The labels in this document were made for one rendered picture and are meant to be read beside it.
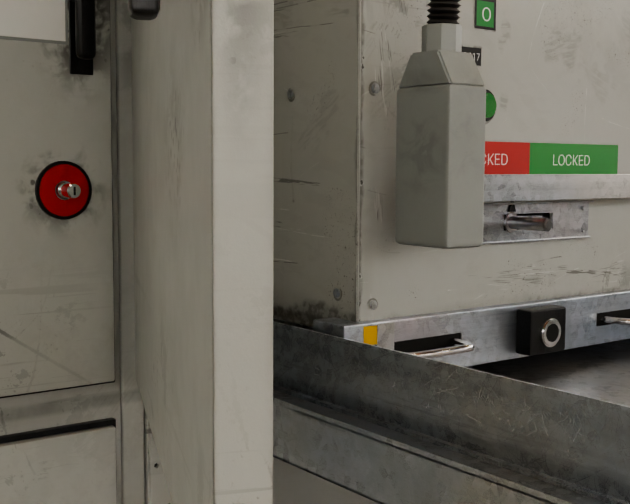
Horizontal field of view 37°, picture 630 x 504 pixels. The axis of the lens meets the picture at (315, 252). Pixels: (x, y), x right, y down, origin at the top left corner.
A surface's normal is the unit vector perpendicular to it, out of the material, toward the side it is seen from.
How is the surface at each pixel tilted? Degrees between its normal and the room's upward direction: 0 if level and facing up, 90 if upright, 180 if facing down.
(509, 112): 90
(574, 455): 90
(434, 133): 90
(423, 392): 90
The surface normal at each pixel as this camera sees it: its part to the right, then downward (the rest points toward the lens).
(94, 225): 0.60, 0.07
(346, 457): -0.80, 0.05
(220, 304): 0.25, 0.09
